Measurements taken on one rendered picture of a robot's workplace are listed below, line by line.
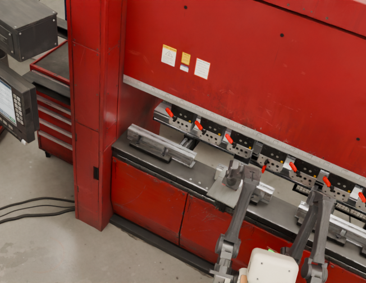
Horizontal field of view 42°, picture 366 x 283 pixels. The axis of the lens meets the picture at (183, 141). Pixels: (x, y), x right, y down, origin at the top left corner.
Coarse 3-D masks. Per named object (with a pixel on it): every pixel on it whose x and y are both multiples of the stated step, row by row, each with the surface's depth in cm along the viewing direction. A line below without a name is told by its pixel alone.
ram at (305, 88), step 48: (144, 0) 257; (192, 0) 244; (240, 0) 231; (144, 48) 277; (192, 48) 261; (240, 48) 247; (288, 48) 235; (336, 48) 223; (192, 96) 281; (240, 96) 265; (288, 96) 250; (336, 96) 237; (288, 144) 269; (336, 144) 254
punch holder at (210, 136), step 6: (204, 120) 288; (210, 120) 285; (204, 126) 290; (210, 126) 288; (216, 126) 286; (222, 126) 283; (198, 132) 295; (210, 132) 290; (216, 132) 288; (222, 132) 286; (204, 138) 295; (210, 138) 293; (216, 138) 293; (222, 138) 296; (216, 144) 294
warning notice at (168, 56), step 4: (164, 48) 270; (168, 48) 269; (172, 48) 267; (164, 52) 272; (168, 52) 270; (172, 52) 269; (164, 56) 273; (168, 56) 272; (172, 56) 271; (164, 60) 275; (168, 60) 274; (172, 60) 272; (168, 64) 275; (172, 64) 274
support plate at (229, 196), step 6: (222, 174) 302; (216, 180) 297; (216, 186) 293; (222, 186) 294; (210, 192) 290; (216, 192) 290; (222, 192) 291; (228, 192) 291; (234, 192) 292; (240, 192) 293; (216, 198) 287; (222, 198) 287; (228, 198) 288; (234, 198) 288; (228, 204) 284; (234, 204) 285
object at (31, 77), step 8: (32, 72) 317; (32, 80) 311; (40, 80) 312; (48, 80) 314; (40, 88) 316; (48, 88) 308; (56, 88) 309; (64, 88) 310; (56, 96) 313; (64, 96) 314
